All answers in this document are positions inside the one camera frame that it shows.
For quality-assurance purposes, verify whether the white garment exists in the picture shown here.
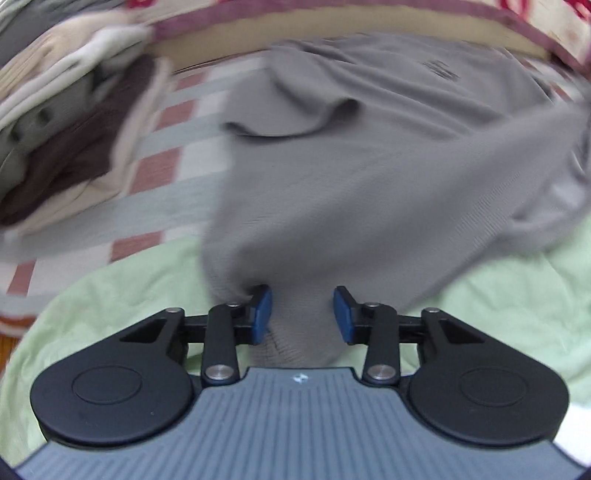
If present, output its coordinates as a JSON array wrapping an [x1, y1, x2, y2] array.
[[0, 25, 154, 132]]

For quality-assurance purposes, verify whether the grey-green garment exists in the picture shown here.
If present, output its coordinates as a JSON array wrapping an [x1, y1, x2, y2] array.
[[0, 76, 109, 197]]

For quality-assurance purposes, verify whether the beige mattress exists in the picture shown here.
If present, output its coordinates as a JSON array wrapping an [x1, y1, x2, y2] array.
[[148, 8, 557, 70]]

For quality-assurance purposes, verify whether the printed quilt with purple ruffle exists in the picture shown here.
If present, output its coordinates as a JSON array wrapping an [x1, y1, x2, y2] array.
[[122, 0, 591, 70]]

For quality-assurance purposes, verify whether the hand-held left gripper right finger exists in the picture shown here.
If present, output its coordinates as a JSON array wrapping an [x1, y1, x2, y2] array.
[[333, 285, 486, 386]]

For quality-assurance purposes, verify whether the grey knit garment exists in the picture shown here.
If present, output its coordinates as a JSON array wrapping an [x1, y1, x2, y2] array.
[[198, 37, 591, 370]]

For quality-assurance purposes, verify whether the light green sheet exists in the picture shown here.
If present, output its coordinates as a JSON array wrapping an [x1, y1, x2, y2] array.
[[0, 231, 591, 468]]

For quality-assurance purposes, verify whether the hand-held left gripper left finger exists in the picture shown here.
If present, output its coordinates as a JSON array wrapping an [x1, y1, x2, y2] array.
[[120, 285, 273, 386]]

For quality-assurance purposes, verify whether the pink and blue checkered blanket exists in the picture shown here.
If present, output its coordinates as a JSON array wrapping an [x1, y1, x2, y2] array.
[[0, 51, 278, 335]]

